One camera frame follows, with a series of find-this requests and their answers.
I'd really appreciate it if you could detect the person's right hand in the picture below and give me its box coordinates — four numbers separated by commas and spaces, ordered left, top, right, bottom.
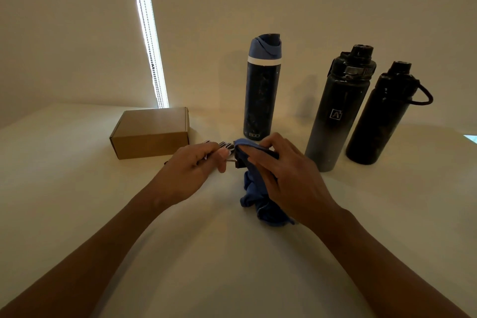
238, 132, 347, 235

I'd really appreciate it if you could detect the black bottle with loop handle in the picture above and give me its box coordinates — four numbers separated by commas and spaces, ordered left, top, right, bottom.
345, 61, 434, 165

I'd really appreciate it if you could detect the person's left hand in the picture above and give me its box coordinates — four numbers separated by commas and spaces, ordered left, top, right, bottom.
147, 142, 231, 210

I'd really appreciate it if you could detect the beaded blind chain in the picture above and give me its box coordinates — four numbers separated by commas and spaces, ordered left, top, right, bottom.
128, 0, 166, 108

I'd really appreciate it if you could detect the brown paper box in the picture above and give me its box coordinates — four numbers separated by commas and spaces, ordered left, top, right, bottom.
109, 107, 190, 160

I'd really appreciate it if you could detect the blue cloth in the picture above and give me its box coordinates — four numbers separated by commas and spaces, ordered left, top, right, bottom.
233, 138, 295, 227

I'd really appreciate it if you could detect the person's left forearm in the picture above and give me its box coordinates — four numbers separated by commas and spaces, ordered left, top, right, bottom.
0, 191, 166, 318

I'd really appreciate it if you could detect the navy bottle with blue lid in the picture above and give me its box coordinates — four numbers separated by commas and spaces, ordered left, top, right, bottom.
243, 33, 283, 142

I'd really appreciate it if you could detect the black binder clip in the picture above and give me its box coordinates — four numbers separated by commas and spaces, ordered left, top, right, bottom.
203, 148, 247, 170

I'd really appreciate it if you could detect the person's right forearm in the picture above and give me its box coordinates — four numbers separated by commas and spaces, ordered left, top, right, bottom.
318, 211, 469, 318

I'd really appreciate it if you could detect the black grey gradient bottle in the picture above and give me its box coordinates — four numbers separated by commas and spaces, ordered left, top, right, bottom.
305, 44, 377, 173

